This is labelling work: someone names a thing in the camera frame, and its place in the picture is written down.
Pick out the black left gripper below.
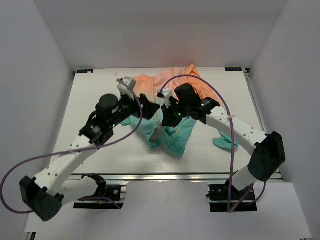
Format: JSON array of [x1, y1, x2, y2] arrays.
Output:
[[109, 90, 160, 128]]

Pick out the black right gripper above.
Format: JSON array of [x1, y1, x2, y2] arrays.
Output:
[[161, 99, 190, 128]]

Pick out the peach and teal jacket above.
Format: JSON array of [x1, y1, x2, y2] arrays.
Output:
[[134, 64, 223, 157]]

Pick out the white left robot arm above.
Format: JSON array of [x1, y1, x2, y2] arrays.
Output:
[[19, 94, 160, 222]]

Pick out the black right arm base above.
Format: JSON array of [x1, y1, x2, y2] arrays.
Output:
[[205, 179, 258, 213]]

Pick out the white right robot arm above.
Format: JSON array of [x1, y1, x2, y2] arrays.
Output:
[[157, 83, 286, 200]]

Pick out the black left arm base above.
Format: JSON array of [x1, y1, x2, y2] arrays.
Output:
[[73, 173, 126, 210]]

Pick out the right blue table label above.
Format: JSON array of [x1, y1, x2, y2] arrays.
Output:
[[224, 67, 243, 72]]

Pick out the blue table label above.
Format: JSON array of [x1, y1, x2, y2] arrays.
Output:
[[224, 67, 243, 72], [76, 69, 94, 74]]

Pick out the left blue table label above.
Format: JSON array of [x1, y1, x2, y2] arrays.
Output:
[[76, 69, 94, 74]]

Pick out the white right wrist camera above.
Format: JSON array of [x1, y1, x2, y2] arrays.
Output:
[[156, 88, 173, 108]]

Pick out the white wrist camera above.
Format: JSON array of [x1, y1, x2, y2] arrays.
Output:
[[156, 88, 173, 108], [117, 76, 136, 100]]

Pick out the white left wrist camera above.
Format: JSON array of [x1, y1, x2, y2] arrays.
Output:
[[117, 76, 136, 100]]

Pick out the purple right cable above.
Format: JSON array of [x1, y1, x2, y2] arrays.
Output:
[[159, 74, 267, 214]]

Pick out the purple cable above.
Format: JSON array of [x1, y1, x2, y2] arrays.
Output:
[[0, 79, 144, 215], [159, 74, 267, 214]]

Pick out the aluminium table rail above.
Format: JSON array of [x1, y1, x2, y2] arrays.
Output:
[[67, 171, 285, 182]]

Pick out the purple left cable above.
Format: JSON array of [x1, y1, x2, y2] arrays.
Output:
[[0, 79, 144, 215]]

